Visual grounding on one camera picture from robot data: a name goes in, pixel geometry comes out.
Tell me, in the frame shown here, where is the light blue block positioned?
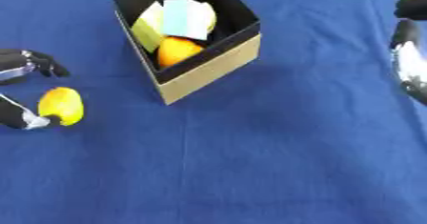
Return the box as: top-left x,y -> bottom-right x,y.
160,0 -> 211,41

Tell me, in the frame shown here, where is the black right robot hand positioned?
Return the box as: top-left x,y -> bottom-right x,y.
388,0 -> 427,107

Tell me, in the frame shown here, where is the tan cardboard box black inside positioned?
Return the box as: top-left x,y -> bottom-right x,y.
112,0 -> 264,106

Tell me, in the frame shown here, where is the pale yellow round toy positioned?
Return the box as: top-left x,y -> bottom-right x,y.
201,2 -> 219,33

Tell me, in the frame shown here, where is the orange toy fruit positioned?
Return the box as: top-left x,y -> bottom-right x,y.
154,35 -> 207,70

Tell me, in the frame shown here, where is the yellow toy mango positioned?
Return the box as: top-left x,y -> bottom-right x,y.
36,86 -> 87,127

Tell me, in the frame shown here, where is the yellow-green block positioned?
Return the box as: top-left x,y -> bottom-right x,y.
130,0 -> 169,54

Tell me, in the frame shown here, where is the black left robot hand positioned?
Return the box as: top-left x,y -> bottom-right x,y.
0,48 -> 72,131

